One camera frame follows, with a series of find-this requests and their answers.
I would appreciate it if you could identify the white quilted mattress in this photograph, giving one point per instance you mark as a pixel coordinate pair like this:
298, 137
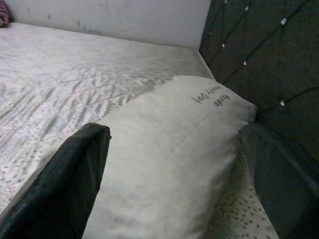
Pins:
62, 74

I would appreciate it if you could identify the white pillow with green print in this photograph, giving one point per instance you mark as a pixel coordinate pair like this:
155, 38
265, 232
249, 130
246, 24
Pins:
174, 149

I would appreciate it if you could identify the dark tufted headboard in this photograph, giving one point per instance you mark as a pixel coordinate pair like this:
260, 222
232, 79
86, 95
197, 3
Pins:
261, 49

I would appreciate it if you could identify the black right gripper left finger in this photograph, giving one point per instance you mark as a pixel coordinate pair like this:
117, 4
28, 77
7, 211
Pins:
59, 181

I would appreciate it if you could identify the pink printed blanket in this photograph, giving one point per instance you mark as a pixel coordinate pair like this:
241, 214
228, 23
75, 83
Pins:
3, 15

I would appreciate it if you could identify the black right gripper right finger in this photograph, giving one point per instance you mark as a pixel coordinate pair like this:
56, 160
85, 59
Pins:
286, 199

